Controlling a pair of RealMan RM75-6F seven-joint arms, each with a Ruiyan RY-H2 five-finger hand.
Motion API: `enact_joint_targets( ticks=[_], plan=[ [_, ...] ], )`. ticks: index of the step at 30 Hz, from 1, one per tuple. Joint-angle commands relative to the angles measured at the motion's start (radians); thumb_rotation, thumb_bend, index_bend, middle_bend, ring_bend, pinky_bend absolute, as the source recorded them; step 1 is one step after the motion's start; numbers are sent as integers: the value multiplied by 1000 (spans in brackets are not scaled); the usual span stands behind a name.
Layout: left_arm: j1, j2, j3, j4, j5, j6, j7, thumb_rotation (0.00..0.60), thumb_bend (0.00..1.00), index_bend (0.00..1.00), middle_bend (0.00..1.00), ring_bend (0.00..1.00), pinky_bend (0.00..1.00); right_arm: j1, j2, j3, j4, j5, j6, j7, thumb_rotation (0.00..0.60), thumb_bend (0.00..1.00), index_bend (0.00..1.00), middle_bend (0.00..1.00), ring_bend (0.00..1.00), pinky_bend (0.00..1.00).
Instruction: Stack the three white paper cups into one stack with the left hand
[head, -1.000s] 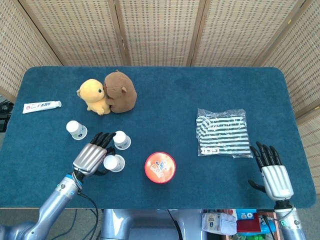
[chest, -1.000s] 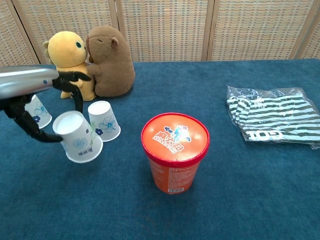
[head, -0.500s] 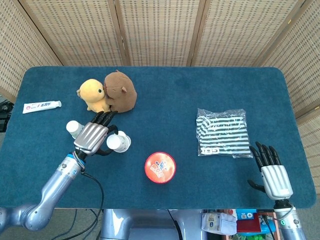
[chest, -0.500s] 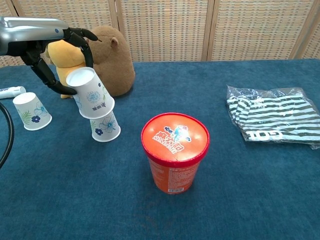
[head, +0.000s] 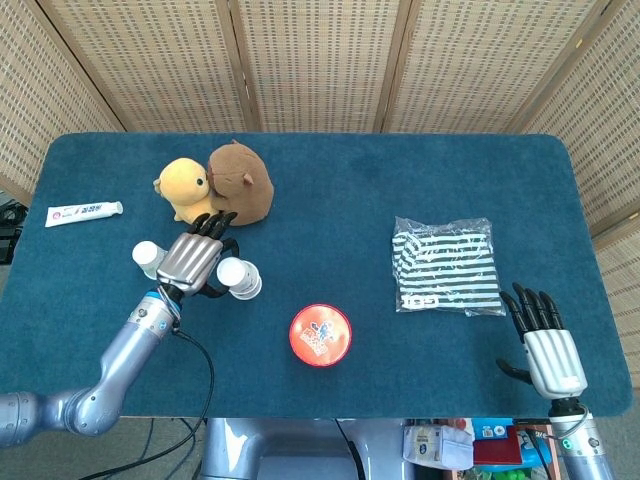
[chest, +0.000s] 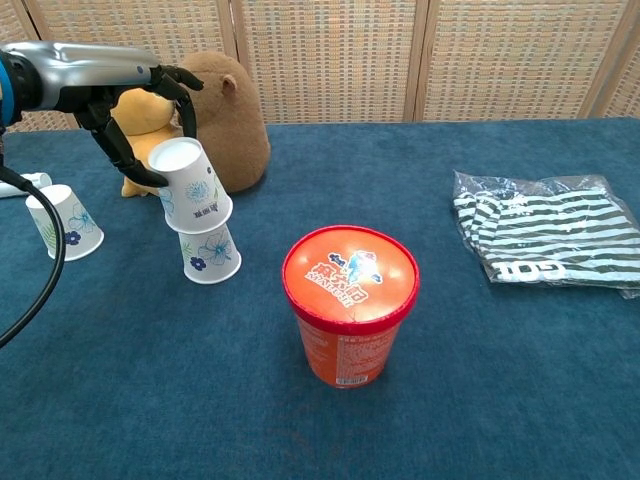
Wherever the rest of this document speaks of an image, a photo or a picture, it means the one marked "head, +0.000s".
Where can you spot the white pouch with label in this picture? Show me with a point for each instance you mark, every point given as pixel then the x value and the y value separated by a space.
pixel 437 447

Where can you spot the woven rattan screen panel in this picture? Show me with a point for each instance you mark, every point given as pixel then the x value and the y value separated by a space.
pixel 600 125
pixel 320 60
pixel 475 60
pixel 30 100
pixel 150 60

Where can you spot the blue printed box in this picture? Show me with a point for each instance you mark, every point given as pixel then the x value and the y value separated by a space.
pixel 492 430

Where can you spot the green plastic toy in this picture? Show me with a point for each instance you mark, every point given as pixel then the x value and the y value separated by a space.
pixel 505 473

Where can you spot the silver-blue robot torso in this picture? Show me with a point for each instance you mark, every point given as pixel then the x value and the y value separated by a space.
pixel 280 450

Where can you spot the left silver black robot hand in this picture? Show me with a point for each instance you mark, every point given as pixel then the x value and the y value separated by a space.
pixel 192 262

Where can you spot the striped shirt in plastic bag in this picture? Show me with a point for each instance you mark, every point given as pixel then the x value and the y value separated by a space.
pixel 445 265

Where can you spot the yellow plush animal toy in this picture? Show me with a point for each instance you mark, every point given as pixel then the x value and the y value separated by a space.
pixel 187 187

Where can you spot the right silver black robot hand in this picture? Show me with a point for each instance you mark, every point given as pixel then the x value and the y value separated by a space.
pixel 555 365

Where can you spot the dark red book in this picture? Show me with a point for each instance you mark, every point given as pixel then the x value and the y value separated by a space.
pixel 497 447

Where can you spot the white toothpaste tube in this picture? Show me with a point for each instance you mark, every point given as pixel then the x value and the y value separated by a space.
pixel 80 213

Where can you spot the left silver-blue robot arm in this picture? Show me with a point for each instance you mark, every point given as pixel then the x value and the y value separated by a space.
pixel 125 345

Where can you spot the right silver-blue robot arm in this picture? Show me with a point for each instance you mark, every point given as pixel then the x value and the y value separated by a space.
pixel 585 450

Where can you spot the black equipment on floor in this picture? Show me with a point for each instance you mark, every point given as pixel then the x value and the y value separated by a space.
pixel 7 235

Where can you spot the blue felt table cover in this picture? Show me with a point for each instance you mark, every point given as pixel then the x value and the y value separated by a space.
pixel 350 200

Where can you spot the brown plush animal toy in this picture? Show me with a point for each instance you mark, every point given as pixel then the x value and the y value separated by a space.
pixel 245 185

